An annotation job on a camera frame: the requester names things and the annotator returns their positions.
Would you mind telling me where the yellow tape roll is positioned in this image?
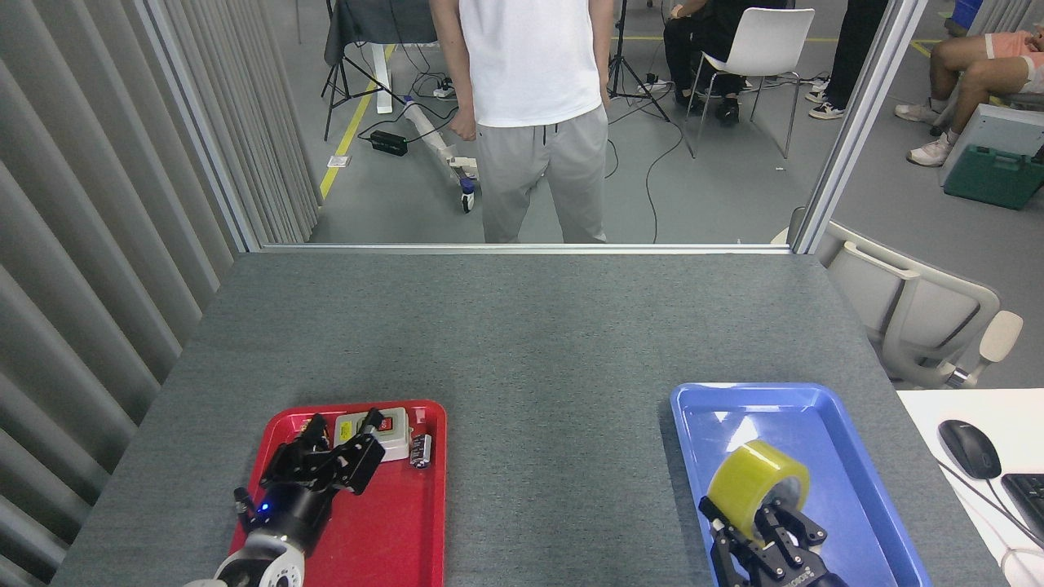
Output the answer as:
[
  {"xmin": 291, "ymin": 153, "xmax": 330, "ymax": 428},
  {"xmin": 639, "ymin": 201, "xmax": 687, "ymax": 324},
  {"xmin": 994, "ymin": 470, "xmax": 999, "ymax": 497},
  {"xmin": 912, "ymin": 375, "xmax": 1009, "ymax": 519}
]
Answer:
[{"xmin": 706, "ymin": 440, "xmax": 812, "ymax": 549}]

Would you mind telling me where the black tripod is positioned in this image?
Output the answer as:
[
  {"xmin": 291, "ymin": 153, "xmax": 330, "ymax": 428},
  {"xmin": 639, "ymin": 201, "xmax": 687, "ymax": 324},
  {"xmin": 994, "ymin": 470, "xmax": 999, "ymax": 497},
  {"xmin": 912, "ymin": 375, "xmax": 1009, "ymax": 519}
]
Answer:
[
  {"xmin": 608, "ymin": 0, "xmax": 697, "ymax": 159},
  {"xmin": 321, "ymin": 0, "xmax": 406, "ymax": 142}
]

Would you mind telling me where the white chair with metal legs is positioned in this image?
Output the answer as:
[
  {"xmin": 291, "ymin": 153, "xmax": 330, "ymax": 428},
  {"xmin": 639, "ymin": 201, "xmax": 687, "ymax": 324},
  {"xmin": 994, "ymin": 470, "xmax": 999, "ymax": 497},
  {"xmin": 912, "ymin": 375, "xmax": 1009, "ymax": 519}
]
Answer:
[{"xmin": 692, "ymin": 8, "xmax": 816, "ymax": 160}]

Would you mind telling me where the black mouse cable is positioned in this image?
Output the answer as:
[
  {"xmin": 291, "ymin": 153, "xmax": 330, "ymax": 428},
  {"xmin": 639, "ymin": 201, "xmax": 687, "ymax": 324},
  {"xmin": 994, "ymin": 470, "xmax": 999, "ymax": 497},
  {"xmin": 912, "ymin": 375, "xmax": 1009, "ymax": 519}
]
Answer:
[{"xmin": 938, "ymin": 461, "xmax": 1044, "ymax": 549}]

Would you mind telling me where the silver metal rail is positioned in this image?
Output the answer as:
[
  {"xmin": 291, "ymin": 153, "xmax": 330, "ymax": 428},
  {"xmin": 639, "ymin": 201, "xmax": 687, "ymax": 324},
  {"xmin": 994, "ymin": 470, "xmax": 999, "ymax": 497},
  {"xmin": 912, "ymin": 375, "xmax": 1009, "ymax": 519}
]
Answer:
[{"xmin": 261, "ymin": 242, "xmax": 794, "ymax": 256}]

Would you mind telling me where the desk with black cloth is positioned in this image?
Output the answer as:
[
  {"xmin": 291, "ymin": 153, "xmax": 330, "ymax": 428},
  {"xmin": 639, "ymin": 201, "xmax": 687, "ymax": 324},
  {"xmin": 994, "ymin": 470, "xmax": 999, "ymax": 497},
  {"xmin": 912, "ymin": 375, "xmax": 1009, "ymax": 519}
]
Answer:
[{"xmin": 322, "ymin": 0, "xmax": 445, "ymax": 115}]

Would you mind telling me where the white cable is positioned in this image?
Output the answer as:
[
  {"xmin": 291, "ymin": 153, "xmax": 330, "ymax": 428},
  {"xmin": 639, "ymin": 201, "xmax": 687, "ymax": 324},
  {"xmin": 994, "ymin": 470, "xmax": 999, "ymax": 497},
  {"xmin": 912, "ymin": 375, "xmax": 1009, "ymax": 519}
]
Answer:
[{"xmin": 1002, "ymin": 545, "xmax": 1044, "ymax": 587}]

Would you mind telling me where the black computer mouse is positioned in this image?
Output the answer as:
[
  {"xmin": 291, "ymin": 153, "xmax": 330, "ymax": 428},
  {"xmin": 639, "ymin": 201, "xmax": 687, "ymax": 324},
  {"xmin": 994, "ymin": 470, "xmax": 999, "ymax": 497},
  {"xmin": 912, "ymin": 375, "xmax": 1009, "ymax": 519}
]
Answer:
[{"xmin": 938, "ymin": 420, "xmax": 1002, "ymax": 480}]

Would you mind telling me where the person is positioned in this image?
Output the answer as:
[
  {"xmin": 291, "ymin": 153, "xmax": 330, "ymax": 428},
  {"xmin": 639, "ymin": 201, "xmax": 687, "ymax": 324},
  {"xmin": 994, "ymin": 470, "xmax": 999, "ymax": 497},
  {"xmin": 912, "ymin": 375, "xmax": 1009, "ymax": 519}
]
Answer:
[
  {"xmin": 662, "ymin": 0, "xmax": 796, "ymax": 127},
  {"xmin": 807, "ymin": 0, "xmax": 890, "ymax": 121},
  {"xmin": 895, "ymin": 29, "xmax": 1044, "ymax": 168},
  {"xmin": 429, "ymin": 0, "xmax": 615, "ymax": 245}
]

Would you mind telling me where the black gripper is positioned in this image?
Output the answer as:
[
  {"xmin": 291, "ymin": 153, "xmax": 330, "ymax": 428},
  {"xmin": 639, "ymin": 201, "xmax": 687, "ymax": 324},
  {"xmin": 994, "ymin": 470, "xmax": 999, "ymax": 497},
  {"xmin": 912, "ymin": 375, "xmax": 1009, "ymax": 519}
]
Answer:
[
  {"xmin": 245, "ymin": 408, "xmax": 387, "ymax": 545},
  {"xmin": 699, "ymin": 496, "xmax": 849, "ymax": 587}
]

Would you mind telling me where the red plastic tray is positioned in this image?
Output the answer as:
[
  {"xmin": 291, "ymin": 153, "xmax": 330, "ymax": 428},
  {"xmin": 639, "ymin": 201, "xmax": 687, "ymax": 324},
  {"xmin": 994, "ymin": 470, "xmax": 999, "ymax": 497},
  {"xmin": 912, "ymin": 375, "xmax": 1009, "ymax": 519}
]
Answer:
[{"xmin": 228, "ymin": 399, "xmax": 448, "ymax": 587}]

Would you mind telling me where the grey push button switch box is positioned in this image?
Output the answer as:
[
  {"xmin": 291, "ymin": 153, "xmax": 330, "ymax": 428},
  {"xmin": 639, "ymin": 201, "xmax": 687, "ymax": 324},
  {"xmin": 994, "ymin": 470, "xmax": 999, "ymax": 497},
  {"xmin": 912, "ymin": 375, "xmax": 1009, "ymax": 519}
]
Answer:
[{"xmin": 333, "ymin": 407, "xmax": 411, "ymax": 464}]

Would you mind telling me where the silver metal post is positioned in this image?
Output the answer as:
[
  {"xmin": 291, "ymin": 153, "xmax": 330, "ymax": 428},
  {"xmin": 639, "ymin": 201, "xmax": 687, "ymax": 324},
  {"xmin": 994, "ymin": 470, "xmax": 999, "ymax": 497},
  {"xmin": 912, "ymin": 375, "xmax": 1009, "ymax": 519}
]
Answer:
[
  {"xmin": 791, "ymin": 0, "xmax": 931, "ymax": 255},
  {"xmin": 135, "ymin": 0, "xmax": 263, "ymax": 254}
]

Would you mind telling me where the white stand on wheels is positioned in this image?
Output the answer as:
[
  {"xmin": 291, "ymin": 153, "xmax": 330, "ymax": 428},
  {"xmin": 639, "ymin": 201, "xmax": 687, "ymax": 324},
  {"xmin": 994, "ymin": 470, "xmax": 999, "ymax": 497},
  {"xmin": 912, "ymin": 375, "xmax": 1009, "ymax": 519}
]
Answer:
[{"xmin": 404, "ymin": 96, "xmax": 482, "ymax": 214}]

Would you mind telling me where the grey flat case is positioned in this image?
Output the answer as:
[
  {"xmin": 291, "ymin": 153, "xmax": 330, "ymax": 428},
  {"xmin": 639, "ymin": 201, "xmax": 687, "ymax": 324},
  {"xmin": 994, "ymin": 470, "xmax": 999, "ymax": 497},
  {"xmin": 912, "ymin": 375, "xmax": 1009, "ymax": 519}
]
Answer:
[{"xmin": 938, "ymin": 104, "xmax": 1044, "ymax": 184}]

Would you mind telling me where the black keyboard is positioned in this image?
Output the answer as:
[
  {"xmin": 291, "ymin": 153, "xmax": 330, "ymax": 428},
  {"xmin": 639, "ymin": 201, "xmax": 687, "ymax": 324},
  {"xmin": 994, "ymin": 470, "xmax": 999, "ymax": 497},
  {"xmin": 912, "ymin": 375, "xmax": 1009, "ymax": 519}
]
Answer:
[{"xmin": 1001, "ymin": 473, "xmax": 1044, "ymax": 543}]

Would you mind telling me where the green tool case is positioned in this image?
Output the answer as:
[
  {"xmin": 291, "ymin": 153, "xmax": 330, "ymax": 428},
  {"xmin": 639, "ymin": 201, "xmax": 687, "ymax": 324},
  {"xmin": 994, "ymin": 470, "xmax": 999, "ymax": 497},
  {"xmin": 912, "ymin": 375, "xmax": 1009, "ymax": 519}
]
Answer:
[{"xmin": 944, "ymin": 145, "xmax": 1044, "ymax": 211}]

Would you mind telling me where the beige office chair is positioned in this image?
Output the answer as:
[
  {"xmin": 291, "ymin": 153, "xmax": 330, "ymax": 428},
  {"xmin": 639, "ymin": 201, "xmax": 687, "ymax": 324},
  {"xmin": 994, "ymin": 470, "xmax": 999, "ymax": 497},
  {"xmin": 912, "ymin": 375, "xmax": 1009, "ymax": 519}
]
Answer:
[{"xmin": 771, "ymin": 208, "xmax": 1024, "ymax": 391}]

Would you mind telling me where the blue plastic tray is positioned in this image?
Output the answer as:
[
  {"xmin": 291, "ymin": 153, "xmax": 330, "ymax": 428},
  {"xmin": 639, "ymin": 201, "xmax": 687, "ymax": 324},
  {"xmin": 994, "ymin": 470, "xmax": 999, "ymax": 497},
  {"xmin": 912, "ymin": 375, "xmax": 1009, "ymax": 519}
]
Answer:
[{"xmin": 670, "ymin": 382, "xmax": 933, "ymax": 587}]

